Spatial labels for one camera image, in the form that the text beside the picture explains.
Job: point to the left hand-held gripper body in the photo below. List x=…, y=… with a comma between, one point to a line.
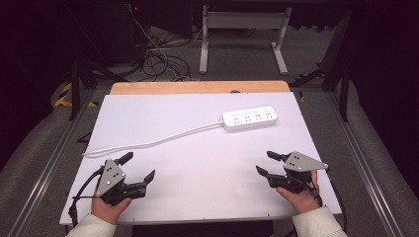
x=110, y=177

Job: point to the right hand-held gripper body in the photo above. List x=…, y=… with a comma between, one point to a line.
x=301, y=163

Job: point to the person's left hand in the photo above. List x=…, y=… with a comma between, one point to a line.
x=107, y=209

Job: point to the person's right hand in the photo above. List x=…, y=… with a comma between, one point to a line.
x=301, y=199

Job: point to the white power strip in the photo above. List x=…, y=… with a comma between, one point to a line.
x=249, y=118

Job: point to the yellow black hazard tape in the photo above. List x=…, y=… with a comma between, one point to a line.
x=64, y=98

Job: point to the black metal stand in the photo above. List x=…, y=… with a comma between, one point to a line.
x=75, y=89
x=342, y=79

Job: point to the wooden table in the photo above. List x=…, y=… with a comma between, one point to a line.
x=197, y=87

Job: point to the dark cabinet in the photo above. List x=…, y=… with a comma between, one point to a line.
x=122, y=31

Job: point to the aluminium rail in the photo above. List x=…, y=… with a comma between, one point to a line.
x=44, y=177
x=364, y=171

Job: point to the grey metal stand frame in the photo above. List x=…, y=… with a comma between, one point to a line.
x=243, y=20

